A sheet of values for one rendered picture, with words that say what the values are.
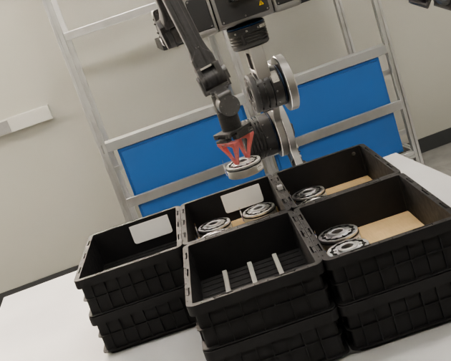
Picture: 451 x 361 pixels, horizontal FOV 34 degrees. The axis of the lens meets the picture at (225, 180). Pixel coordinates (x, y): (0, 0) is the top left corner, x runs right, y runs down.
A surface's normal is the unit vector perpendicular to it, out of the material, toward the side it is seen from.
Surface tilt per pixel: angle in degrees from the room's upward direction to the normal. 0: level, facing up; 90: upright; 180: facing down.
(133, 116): 90
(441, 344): 0
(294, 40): 90
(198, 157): 90
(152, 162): 90
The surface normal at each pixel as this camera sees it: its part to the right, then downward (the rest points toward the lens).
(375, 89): 0.16, 0.21
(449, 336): -0.31, -0.92
